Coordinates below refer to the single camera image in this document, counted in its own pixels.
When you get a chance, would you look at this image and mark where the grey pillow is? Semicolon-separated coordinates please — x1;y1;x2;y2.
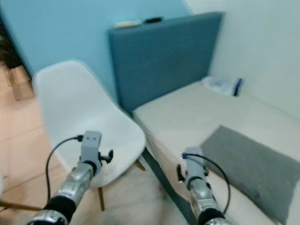
200;126;300;225

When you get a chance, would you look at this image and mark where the white plastic chair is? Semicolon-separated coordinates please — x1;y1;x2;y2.
32;60;147;211

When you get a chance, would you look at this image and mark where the beige mattress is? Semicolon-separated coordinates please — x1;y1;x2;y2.
132;80;300;225

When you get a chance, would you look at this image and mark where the thin wooden leg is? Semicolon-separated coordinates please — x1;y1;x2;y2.
0;201;43;211

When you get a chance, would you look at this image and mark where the clear plastic bag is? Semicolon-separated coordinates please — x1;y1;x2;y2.
202;76;244;98

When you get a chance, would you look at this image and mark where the blue fabric headboard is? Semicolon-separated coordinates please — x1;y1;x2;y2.
107;12;224;115

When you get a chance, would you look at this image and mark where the flat beige object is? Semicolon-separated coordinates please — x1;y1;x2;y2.
114;20;142;29

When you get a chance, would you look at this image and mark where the small black object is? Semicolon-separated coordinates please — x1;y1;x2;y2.
143;17;164;24

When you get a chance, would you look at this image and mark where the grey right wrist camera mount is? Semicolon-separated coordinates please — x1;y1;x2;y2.
182;147;206;186

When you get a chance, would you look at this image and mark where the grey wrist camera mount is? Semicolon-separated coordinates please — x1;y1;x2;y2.
80;131;102;165
182;147;206;186

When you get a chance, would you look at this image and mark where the dark bed frame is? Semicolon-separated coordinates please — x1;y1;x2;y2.
142;149;197;225

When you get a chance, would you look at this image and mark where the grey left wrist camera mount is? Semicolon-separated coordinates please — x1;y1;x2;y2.
80;131;102;165

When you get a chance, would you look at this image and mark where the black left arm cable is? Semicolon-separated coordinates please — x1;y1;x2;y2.
46;135;84;202

